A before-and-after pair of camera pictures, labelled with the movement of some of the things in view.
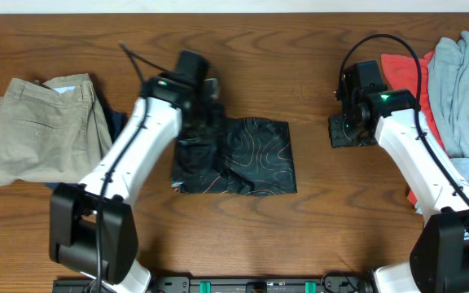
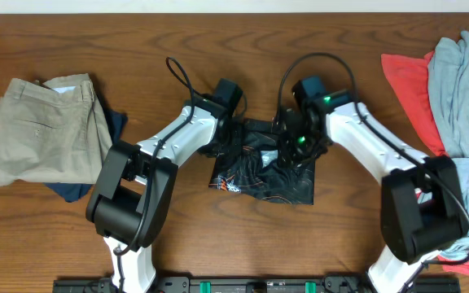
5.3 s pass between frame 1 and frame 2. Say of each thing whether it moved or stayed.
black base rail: stayed
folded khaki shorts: stayed
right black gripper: moved
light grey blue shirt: stayed
